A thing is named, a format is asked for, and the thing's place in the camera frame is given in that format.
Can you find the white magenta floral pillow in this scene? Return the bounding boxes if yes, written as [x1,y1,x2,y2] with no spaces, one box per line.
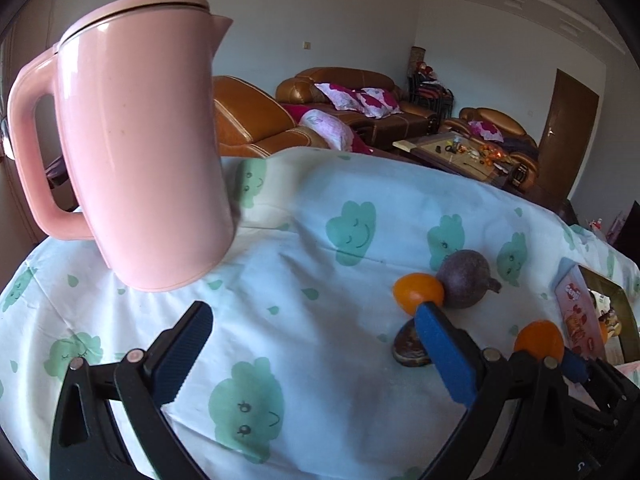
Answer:
[315,82,363,112]
[356,88,403,117]
[467,121,505,142]

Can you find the chocolate donut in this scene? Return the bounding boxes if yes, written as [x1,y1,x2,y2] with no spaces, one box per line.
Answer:
[391,321,432,367]

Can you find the pink tin box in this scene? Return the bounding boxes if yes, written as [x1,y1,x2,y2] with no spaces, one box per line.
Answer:
[554,257,640,366]

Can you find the brown leather three-seat sofa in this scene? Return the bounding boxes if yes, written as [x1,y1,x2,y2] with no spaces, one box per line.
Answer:
[276,67,441,151]

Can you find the white cloud-print tablecloth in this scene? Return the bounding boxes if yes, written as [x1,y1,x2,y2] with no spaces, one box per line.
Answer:
[0,146,640,480]

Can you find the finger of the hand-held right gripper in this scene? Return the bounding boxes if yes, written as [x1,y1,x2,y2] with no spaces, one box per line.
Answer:
[561,349,632,413]

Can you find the pale pink pillow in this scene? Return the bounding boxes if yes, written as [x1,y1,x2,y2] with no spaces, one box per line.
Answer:
[299,109,356,151]

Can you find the brown wooden door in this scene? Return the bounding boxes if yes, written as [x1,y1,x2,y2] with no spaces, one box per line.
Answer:
[537,68,601,211]

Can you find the brown leather armchair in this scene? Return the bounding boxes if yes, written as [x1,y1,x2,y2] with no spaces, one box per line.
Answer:
[212,76,331,158]

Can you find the large orange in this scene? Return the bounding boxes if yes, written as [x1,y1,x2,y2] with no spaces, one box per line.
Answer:
[514,320,565,361]

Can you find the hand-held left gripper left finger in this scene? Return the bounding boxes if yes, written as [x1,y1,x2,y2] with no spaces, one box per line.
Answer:
[49,301,214,480]

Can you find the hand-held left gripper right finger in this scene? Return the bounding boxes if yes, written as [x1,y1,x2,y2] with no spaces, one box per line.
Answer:
[415,301,577,480]

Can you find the stacked dark chairs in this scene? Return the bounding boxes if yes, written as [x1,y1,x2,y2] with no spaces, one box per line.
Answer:
[407,67,456,118]

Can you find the wooden coffee table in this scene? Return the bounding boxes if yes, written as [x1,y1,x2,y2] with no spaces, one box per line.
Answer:
[392,132,516,188]

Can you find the small orange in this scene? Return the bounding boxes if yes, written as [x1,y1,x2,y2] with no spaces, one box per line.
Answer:
[393,273,446,317]

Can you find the pink electric kettle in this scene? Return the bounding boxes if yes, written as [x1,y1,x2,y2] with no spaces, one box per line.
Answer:
[7,0,240,292]

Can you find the purple passion fruit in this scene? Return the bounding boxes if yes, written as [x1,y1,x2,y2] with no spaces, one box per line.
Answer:
[436,249,502,309]

